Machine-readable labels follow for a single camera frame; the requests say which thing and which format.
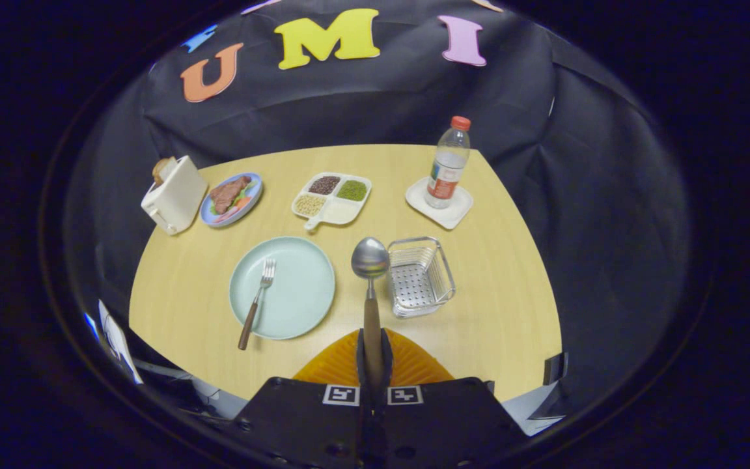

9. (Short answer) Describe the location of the white square coaster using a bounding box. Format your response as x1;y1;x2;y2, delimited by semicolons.
405;177;474;231

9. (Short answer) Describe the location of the pale green round plate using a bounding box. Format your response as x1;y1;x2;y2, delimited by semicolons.
229;236;337;341

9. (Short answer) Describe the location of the white divided snack tray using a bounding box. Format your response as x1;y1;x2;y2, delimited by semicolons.
291;171;373;231

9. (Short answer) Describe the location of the blue oval plate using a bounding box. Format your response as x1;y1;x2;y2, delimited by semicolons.
200;172;264;228

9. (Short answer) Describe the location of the wooden-handled metal spoon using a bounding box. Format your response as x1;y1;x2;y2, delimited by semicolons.
351;237;391;391

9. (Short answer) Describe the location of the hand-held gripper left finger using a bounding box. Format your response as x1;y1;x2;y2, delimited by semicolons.
229;329;376;469

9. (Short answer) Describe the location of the clear plastic water bottle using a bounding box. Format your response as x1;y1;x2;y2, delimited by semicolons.
424;116;472;209

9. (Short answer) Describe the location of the brown steak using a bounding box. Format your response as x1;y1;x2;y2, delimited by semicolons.
210;176;252;214

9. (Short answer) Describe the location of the black table bracket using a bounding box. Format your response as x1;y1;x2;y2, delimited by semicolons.
542;352;569;386

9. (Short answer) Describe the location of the white toaster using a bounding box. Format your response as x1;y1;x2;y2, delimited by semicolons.
141;155;209;236

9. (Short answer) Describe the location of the metal wire basket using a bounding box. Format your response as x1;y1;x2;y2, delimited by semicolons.
386;236;457;319

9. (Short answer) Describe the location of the pile of yellow beans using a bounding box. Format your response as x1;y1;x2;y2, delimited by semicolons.
295;194;327;216

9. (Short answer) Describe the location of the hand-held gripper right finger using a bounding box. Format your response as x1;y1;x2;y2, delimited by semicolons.
372;329;525;469

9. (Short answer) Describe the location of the wooden-handled metal fork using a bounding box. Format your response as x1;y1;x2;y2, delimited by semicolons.
238;258;277;351

